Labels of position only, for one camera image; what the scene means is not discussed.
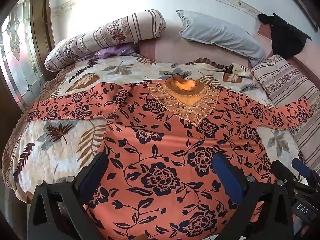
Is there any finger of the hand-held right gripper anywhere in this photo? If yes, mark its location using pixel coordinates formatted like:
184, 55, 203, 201
291, 158, 314, 181
271, 160, 291, 183

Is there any striped rolled quilt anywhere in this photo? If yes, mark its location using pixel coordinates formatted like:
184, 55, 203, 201
44, 9, 167, 72

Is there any grey pillow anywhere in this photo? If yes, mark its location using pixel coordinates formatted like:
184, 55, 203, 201
176, 10, 267, 67

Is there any purple cloth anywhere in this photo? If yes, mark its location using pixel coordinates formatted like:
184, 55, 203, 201
94, 45, 135, 59

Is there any leaf-print quilted blanket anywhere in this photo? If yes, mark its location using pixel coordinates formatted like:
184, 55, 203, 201
1, 55, 308, 203

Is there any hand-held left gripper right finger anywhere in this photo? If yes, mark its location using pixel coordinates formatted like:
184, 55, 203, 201
212, 152, 293, 240

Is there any pink bed sheet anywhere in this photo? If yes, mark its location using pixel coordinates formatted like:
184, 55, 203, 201
139, 25, 320, 68

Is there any black garment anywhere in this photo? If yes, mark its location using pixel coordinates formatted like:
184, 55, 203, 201
257, 13, 312, 58

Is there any striped floral pillow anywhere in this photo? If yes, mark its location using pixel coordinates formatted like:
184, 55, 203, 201
251, 54, 320, 172

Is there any wooden window frame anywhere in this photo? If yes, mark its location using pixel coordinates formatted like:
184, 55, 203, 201
29, 0, 56, 83

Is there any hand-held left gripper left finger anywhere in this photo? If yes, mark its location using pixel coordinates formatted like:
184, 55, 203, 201
27, 152, 109, 240

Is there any orange floral shirt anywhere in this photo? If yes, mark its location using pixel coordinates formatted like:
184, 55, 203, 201
27, 77, 313, 240

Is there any stained glass window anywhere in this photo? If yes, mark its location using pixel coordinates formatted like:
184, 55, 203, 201
0, 0, 45, 110

